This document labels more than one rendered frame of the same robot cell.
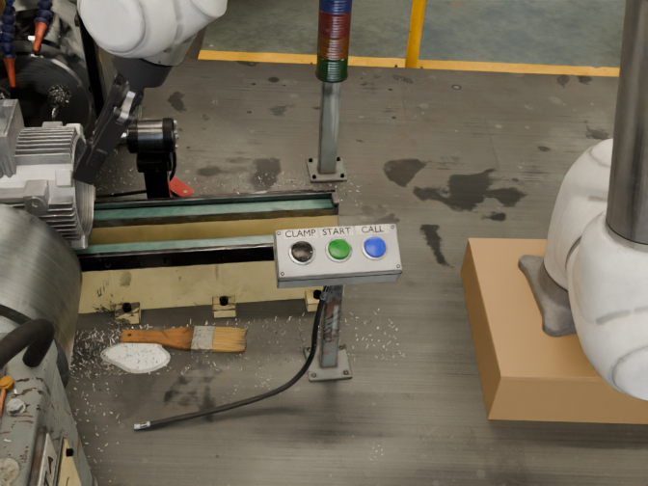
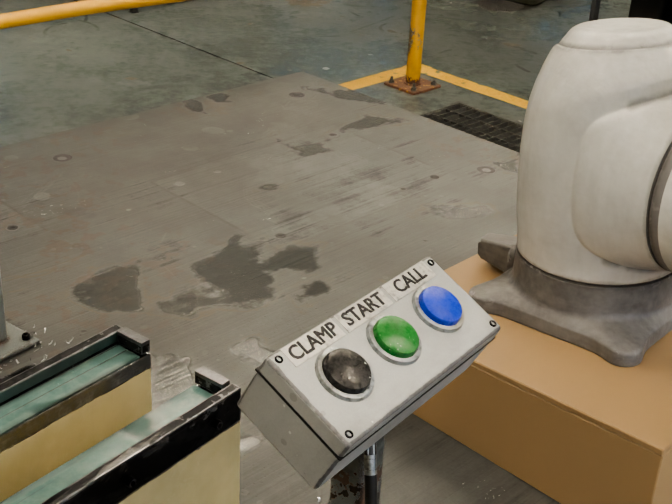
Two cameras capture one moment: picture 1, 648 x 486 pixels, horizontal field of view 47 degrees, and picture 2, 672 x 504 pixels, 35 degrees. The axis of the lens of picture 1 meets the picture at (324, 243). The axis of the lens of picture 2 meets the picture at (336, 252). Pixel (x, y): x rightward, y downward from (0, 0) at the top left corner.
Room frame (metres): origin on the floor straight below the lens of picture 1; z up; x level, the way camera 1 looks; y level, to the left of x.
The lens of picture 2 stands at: (0.38, 0.40, 1.41)
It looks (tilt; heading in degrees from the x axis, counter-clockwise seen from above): 27 degrees down; 316
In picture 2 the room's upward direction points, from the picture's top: 3 degrees clockwise
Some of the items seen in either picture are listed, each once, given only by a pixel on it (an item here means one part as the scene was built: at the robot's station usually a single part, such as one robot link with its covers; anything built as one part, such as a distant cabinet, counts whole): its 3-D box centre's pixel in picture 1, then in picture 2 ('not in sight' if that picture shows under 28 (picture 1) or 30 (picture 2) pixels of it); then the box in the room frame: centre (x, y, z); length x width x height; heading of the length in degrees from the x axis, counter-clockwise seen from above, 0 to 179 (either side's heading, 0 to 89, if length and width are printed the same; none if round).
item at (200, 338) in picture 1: (184, 337); not in sight; (0.81, 0.22, 0.80); 0.21 x 0.05 x 0.01; 92
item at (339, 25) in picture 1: (335, 19); not in sight; (1.30, 0.00, 1.14); 0.06 x 0.06 x 0.04
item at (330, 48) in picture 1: (333, 41); not in sight; (1.30, 0.00, 1.10); 0.06 x 0.06 x 0.04
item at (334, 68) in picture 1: (332, 64); not in sight; (1.30, 0.00, 1.05); 0.06 x 0.06 x 0.04
